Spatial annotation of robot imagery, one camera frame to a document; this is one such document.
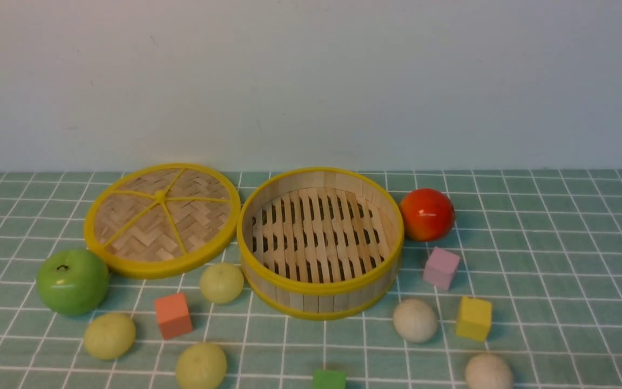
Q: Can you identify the yellow bun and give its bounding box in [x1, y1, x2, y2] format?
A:
[175, 343, 228, 388]
[199, 263, 245, 304]
[83, 313, 137, 360]

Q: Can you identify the white bun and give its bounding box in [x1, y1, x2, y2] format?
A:
[465, 353, 514, 389]
[392, 299, 440, 343]

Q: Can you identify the bamboo steamer tray yellow rim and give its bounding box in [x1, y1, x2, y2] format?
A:
[237, 167, 405, 320]

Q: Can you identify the yellow-rimmed bamboo steamer lid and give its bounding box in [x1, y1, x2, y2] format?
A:
[84, 163, 240, 280]

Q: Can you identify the red orange tomato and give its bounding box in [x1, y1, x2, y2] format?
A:
[399, 188, 456, 242]

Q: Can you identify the pink cube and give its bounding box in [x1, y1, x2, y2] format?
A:
[423, 247, 461, 291]

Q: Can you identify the orange cube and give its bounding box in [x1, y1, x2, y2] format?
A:
[154, 291, 193, 340]

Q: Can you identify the green cube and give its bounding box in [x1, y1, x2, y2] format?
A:
[313, 369, 346, 389]

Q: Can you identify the yellow cube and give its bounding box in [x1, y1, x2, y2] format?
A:
[456, 296, 493, 342]

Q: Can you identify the green apple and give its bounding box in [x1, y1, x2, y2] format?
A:
[35, 248, 110, 316]

